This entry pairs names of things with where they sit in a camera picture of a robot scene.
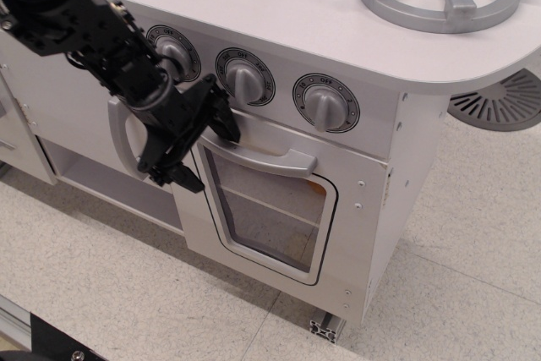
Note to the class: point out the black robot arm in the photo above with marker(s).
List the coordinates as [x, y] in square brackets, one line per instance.
[103, 39]

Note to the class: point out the grey middle stove knob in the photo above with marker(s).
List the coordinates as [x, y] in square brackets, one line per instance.
[245, 77]

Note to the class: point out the grey slotted round disc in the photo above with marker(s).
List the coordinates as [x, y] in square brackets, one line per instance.
[512, 104]

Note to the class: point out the grey left stove knob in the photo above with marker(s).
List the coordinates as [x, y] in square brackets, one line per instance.
[179, 57]

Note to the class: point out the white toy kitchen cabinet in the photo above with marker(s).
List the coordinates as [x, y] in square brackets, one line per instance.
[403, 80]

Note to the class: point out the aluminium extrusion rail under oven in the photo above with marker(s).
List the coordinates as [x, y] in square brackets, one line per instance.
[326, 325]

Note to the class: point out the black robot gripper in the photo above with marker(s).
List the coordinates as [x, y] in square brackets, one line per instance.
[174, 121]

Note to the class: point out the grey stove knob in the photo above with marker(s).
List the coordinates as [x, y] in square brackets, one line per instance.
[179, 57]
[245, 77]
[326, 103]

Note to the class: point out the grey cupboard door handle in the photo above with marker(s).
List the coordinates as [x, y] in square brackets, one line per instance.
[118, 115]

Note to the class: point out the white cupboard door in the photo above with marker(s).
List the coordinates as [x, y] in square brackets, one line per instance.
[64, 105]

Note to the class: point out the grey oven door handle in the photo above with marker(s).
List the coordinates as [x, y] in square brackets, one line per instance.
[264, 147]

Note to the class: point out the black mounting plate with screw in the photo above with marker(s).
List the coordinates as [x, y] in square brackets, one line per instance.
[51, 343]

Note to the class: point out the white toy oven door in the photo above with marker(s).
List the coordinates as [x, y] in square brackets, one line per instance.
[312, 238]

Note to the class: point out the grey right stove knob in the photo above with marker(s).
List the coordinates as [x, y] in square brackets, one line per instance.
[326, 103]

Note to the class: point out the aluminium frame rail corner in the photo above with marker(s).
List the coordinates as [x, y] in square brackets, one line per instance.
[15, 324]

